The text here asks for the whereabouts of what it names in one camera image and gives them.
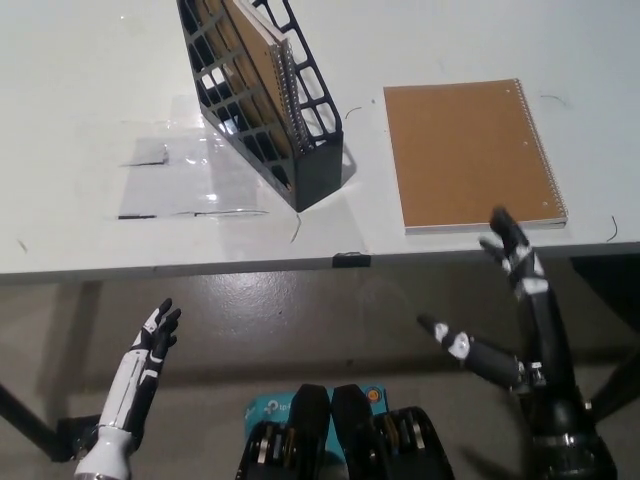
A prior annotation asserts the teal router box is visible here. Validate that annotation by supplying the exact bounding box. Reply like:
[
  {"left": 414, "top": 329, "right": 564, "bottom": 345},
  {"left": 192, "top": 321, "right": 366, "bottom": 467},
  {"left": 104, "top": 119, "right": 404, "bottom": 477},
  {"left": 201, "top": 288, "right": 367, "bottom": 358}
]
[{"left": 243, "top": 383, "right": 390, "bottom": 480}]

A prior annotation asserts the grey tape patch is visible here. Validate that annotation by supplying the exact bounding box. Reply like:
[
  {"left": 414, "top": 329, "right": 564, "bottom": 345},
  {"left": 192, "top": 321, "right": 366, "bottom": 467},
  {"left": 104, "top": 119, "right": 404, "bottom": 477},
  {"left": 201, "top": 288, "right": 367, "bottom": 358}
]
[{"left": 118, "top": 137, "right": 170, "bottom": 167}]

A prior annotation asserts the black mesh book holder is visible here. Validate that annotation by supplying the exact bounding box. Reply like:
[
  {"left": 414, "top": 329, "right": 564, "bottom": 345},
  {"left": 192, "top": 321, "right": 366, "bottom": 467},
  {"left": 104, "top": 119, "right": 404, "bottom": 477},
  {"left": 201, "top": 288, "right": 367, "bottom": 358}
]
[{"left": 175, "top": 0, "right": 346, "bottom": 212}]

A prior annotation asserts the brown spiral notebook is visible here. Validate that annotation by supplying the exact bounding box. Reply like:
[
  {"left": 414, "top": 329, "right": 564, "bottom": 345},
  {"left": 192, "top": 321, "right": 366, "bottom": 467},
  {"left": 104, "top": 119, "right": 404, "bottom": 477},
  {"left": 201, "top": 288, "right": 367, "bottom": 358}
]
[
  {"left": 382, "top": 77, "right": 570, "bottom": 236},
  {"left": 197, "top": 0, "right": 307, "bottom": 154}
]

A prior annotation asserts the small black edge clip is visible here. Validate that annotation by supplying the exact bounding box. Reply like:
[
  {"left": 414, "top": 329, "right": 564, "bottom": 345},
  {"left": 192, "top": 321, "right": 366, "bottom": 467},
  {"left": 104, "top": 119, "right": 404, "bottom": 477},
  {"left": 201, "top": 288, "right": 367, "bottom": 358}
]
[{"left": 332, "top": 252, "right": 372, "bottom": 268}]

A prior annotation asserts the black table leg with plate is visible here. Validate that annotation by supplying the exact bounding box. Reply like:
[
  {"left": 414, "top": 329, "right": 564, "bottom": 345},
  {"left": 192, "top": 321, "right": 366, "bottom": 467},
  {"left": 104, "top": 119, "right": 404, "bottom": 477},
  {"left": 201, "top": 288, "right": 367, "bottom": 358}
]
[
  {"left": 582, "top": 347, "right": 640, "bottom": 421},
  {"left": 0, "top": 382, "right": 109, "bottom": 461}
]

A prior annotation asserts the transparent plastic sheet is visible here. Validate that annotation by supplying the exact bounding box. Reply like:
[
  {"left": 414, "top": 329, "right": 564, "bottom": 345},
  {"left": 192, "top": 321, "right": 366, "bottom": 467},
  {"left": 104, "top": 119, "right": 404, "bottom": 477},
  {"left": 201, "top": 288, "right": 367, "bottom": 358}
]
[{"left": 102, "top": 92, "right": 274, "bottom": 221}]

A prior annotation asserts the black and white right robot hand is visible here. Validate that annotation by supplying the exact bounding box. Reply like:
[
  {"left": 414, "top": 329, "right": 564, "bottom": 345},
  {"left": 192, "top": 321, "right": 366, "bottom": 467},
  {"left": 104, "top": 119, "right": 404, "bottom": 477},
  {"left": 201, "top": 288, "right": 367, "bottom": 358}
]
[{"left": 417, "top": 205, "right": 576, "bottom": 396}]

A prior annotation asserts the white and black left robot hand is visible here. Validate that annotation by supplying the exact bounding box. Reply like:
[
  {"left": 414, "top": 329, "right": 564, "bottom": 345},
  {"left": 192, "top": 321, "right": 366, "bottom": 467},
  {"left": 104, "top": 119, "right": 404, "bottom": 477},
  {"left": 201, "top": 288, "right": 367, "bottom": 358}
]
[{"left": 97, "top": 298, "right": 182, "bottom": 436}]

